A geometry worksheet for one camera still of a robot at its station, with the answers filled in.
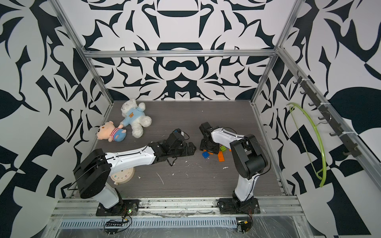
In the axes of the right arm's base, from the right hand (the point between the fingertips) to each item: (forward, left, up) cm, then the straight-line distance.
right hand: (206, 148), depth 95 cm
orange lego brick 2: (-5, -2, +2) cm, 5 cm away
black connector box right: (-39, -16, -1) cm, 42 cm away
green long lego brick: (-1, -10, +1) cm, 10 cm away
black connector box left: (-39, +48, -2) cm, 62 cm away
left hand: (-4, +9, +10) cm, 15 cm away
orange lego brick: (-7, -8, +1) cm, 10 cm away
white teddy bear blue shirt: (+21, +48, +9) cm, 53 cm away
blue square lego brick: (-5, +1, +1) cm, 5 cm away
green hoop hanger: (-26, -42, +27) cm, 56 cm away
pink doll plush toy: (+8, +61, +9) cm, 63 cm away
